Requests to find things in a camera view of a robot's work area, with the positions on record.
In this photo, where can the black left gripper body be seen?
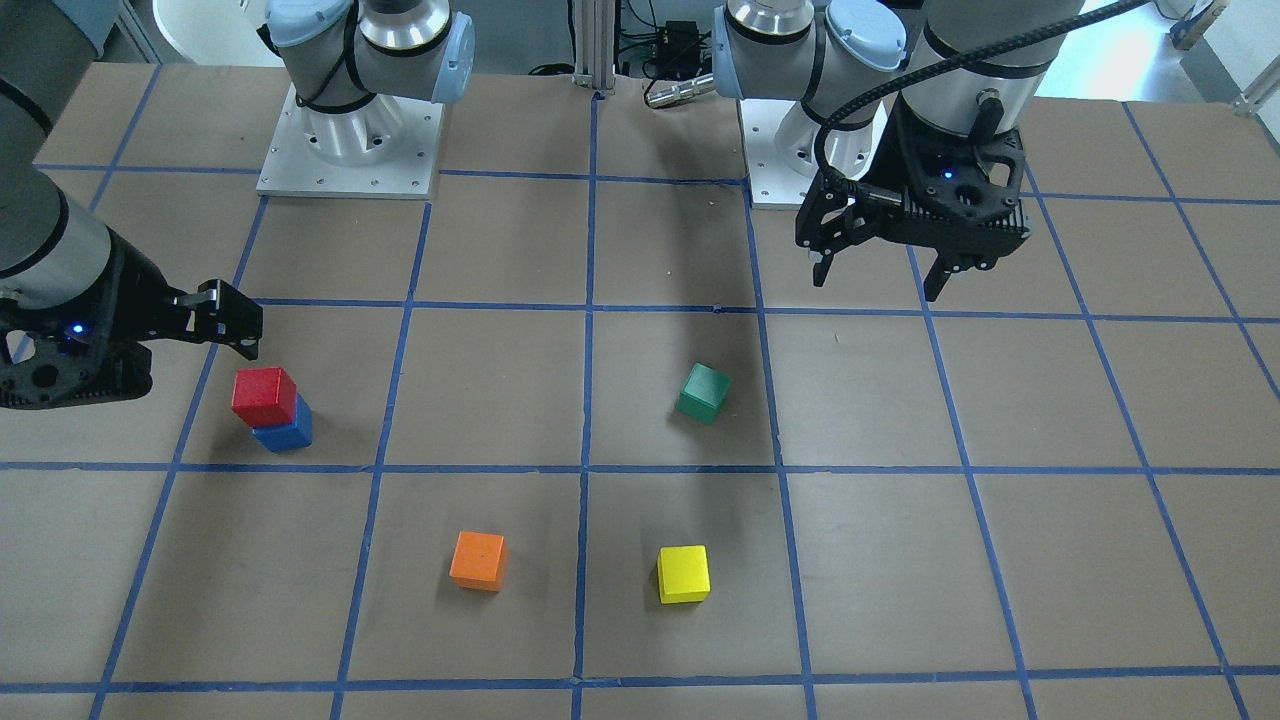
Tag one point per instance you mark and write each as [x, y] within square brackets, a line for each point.
[912, 158]

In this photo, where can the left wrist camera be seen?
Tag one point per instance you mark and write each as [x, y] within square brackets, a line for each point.
[931, 189]

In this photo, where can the aluminium frame post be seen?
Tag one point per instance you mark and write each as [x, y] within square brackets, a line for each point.
[594, 43]

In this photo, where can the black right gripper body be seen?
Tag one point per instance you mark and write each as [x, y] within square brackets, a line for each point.
[138, 293]

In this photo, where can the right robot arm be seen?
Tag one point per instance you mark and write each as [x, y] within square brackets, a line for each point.
[367, 80]

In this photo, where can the green wooden block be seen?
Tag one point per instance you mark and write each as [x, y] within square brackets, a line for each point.
[703, 393]

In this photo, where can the orange wooden block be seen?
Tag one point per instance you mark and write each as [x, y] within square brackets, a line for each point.
[479, 561]

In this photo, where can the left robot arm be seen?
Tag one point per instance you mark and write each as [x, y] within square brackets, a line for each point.
[823, 54]

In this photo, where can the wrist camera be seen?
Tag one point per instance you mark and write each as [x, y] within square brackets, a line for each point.
[76, 360]
[931, 189]

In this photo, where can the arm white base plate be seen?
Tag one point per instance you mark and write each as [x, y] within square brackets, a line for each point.
[778, 139]
[386, 150]

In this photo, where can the red wooden block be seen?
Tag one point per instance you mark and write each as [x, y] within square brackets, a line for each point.
[265, 396]

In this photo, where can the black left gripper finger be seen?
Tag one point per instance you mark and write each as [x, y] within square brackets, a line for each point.
[944, 266]
[826, 242]

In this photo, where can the blue wooden block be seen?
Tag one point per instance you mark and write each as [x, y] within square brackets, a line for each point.
[298, 433]

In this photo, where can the yellow wooden block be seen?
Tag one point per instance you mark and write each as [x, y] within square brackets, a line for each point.
[683, 574]

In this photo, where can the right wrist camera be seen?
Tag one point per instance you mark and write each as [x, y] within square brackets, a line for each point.
[76, 360]

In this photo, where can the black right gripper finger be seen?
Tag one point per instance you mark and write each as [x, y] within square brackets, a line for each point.
[232, 319]

